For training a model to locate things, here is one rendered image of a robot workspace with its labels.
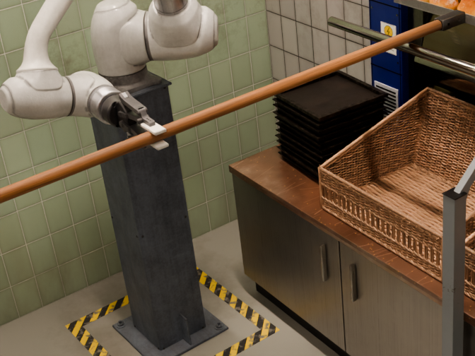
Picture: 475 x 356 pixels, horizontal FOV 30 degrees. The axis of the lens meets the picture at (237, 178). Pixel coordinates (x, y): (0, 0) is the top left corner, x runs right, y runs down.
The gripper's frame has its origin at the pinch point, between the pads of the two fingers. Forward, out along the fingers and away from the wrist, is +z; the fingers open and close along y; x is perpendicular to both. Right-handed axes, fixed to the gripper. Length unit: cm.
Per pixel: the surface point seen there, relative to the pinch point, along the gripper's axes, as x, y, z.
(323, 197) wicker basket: -67, 57, -25
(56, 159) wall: -17, 61, -122
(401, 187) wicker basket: -93, 61, -17
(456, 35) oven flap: -118, 15, -18
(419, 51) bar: -79, 3, 5
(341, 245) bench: -62, 66, -11
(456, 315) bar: -57, 60, 41
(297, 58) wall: -117, 47, -102
